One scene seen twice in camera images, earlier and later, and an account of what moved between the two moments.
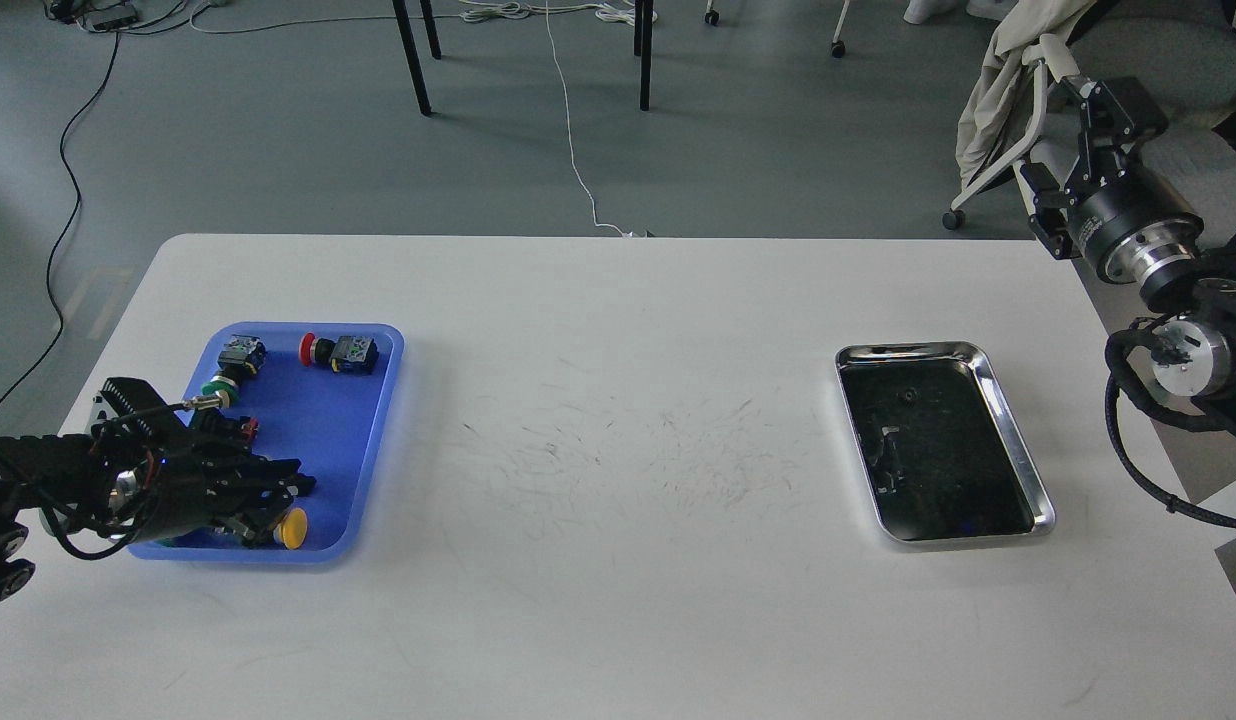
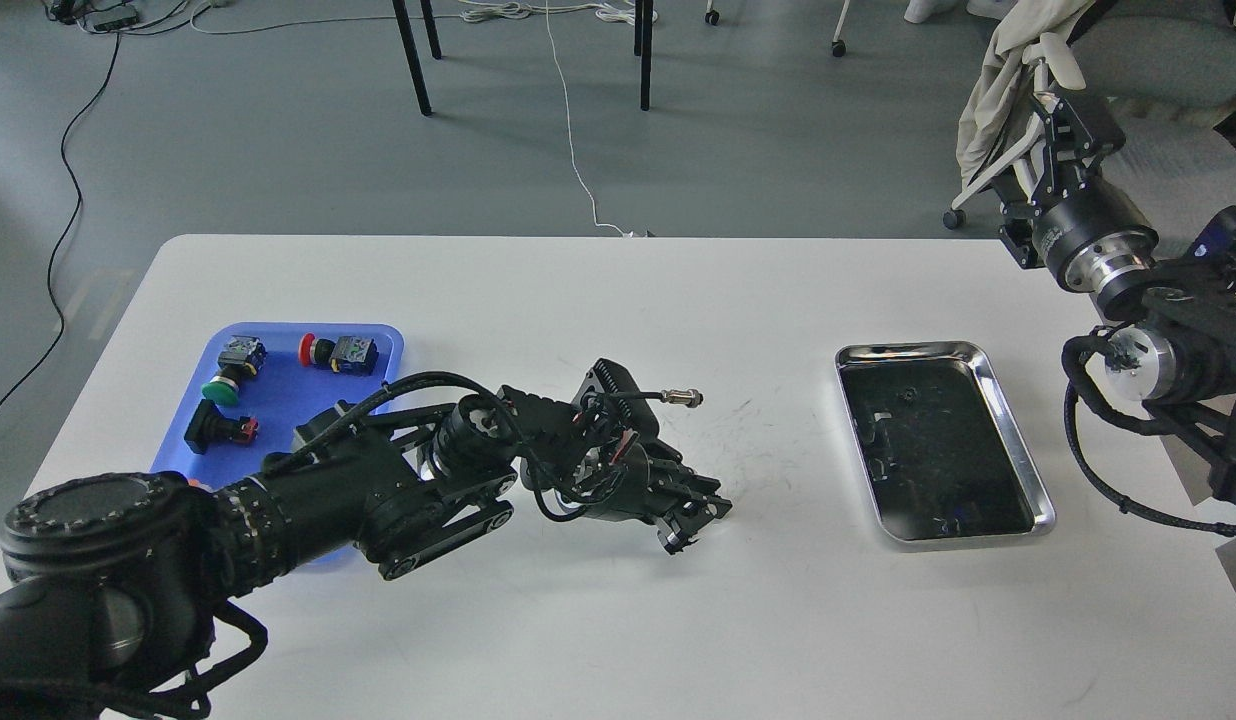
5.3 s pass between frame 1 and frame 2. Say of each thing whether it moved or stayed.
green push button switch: stayed
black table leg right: stayed
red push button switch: stayed
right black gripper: moved
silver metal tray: stayed
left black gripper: moved
